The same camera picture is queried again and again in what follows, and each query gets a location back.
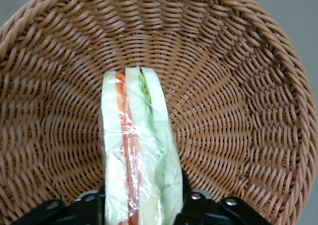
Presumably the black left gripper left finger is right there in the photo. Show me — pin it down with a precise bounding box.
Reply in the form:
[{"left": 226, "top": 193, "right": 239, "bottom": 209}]
[{"left": 73, "top": 185, "right": 107, "bottom": 225}]

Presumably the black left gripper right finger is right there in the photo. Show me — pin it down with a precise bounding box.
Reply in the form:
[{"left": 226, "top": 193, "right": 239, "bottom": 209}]
[{"left": 174, "top": 169, "right": 220, "bottom": 225}]

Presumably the triangle sandwich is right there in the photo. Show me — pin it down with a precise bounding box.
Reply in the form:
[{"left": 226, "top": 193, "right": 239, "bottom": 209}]
[{"left": 98, "top": 65, "right": 186, "bottom": 225}]

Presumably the round brown wicker basket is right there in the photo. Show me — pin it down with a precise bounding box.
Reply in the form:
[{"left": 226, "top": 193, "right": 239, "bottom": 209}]
[{"left": 0, "top": 0, "right": 317, "bottom": 225}]

